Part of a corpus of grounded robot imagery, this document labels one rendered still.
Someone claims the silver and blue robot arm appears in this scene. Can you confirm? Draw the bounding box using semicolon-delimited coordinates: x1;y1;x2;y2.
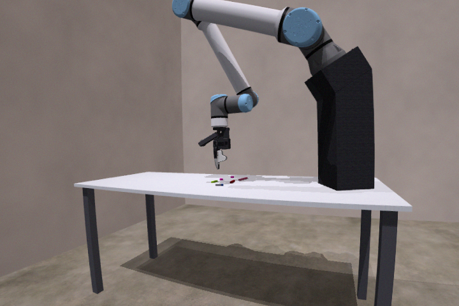
172;0;346;128

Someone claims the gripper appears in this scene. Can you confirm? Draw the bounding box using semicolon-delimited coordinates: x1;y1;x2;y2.
213;127;231;170

